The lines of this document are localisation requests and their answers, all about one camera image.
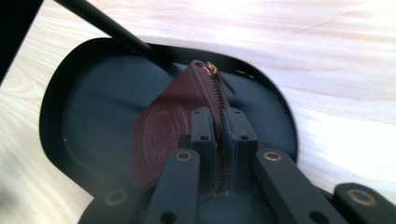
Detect black oval tray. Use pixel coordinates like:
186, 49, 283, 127
38, 0, 299, 224

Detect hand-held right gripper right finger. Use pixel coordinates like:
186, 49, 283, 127
221, 106, 262, 192

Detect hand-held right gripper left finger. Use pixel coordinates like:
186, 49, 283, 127
190, 106, 218, 195

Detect brown leather pouch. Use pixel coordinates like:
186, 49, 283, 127
130, 60, 237, 203

